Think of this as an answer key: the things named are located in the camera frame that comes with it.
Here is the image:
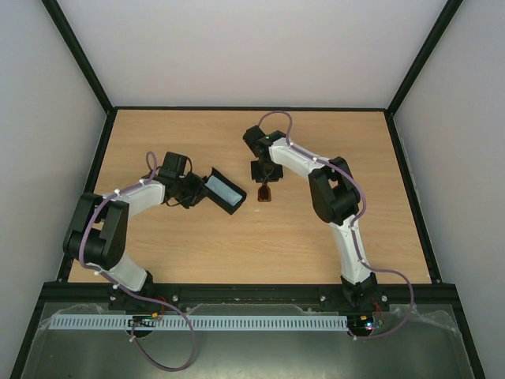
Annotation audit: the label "brown sunglasses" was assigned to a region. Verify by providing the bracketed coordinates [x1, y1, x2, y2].
[257, 182, 271, 203]

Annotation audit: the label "light blue cleaning cloth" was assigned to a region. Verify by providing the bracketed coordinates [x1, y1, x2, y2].
[206, 175, 242, 206]

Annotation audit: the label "black glasses case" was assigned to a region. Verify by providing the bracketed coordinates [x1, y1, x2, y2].
[204, 167, 247, 215]

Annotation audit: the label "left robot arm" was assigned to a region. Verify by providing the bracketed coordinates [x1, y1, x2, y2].
[63, 152, 208, 303]

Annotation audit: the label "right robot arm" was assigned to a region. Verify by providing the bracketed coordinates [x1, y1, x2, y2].
[243, 126, 377, 310]

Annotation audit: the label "left control board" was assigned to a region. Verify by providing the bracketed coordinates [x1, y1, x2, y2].
[125, 312, 164, 328]

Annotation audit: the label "control board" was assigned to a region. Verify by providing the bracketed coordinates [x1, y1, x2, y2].
[125, 312, 164, 328]
[347, 311, 385, 332]

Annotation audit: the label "right control board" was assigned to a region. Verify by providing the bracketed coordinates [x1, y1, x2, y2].
[347, 311, 385, 332]

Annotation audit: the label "black aluminium frame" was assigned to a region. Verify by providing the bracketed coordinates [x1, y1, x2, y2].
[11, 0, 484, 378]

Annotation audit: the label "light blue slotted cable duct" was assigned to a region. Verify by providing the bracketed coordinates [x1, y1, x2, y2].
[48, 314, 348, 332]

